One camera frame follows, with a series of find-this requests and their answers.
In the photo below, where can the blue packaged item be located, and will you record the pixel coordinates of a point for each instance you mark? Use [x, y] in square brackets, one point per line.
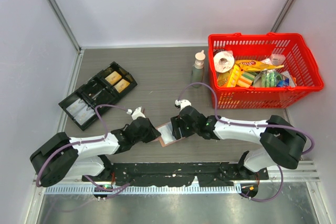
[283, 81]

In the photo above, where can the gold card stack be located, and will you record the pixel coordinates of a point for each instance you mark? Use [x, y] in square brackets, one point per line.
[121, 85]
[113, 78]

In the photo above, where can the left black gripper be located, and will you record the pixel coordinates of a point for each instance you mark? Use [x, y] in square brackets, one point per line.
[153, 134]

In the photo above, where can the gold card stack lower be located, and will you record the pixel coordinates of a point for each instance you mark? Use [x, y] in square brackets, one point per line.
[121, 85]

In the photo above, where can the silver card stack lower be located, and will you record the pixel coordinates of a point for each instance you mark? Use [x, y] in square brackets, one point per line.
[84, 115]

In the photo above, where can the white small packet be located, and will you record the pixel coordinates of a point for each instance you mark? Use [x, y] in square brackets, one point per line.
[277, 59]

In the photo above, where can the black card organizer tray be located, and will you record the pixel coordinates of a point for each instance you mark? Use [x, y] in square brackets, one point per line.
[98, 91]

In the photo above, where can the green packaged item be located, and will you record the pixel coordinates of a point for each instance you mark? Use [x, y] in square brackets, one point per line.
[268, 79]

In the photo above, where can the green pump bottle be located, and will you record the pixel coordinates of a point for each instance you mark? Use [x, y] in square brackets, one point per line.
[198, 69]

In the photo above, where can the silver card stack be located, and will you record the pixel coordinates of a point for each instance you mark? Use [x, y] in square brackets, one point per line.
[76, 107]
[84, 115]

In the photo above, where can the silver card stack upper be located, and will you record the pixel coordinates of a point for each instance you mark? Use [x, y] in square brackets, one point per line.
[76, 107]

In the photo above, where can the yellow chips bag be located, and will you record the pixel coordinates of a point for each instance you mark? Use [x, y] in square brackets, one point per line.
[255, 66]

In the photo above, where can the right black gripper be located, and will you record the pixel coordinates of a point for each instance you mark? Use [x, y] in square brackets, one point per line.
[177, 121]

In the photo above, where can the yellow green sponge pack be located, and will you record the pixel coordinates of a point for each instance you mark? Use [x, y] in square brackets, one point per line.
[239, 77]

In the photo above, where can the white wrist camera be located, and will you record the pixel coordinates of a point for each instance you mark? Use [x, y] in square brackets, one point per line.
[181, 104]
[136, 113]

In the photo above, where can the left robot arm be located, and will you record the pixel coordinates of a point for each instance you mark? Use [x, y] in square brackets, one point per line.
[63, 156]

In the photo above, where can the toilet paper roll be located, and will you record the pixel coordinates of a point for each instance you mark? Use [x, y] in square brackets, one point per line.
[223, 61]

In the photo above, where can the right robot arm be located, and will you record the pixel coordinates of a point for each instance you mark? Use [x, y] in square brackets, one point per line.
[281, 144]

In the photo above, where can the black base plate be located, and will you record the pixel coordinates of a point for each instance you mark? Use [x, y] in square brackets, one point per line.
[208, 174]

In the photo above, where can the pink card holder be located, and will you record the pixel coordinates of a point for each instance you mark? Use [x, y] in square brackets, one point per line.
[166, 138]

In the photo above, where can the gold card stack upper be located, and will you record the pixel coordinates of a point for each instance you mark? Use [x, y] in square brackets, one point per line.
[113, 78]

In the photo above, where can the red shopping basket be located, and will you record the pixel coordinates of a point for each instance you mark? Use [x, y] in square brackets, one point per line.
[278, 88]

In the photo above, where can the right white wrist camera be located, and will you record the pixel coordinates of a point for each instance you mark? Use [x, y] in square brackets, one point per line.
[181, 104]

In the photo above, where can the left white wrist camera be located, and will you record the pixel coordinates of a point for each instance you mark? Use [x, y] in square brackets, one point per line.
[136, 113]

